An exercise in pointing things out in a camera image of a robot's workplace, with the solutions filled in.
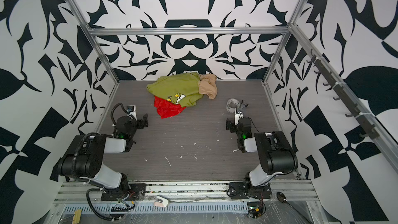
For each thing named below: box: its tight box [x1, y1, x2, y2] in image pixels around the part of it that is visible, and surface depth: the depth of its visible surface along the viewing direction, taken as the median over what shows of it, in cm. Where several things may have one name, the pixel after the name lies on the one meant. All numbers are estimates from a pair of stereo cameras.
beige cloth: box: [198, 73, 218, 100], surface depth 113 cm
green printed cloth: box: [146, 71, 204, 108], surface depth 110 cm
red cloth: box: [153, 95, 187, 120], surface depth 104 cm
